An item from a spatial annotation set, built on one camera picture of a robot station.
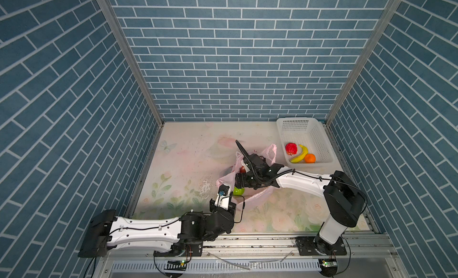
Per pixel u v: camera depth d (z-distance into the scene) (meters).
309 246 0.74
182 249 0.64
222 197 0.60
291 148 0.99
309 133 1.12
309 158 0.97
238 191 0.84
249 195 0.74
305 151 1.02
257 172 0.67
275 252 0.74
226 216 0.52
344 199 0.46
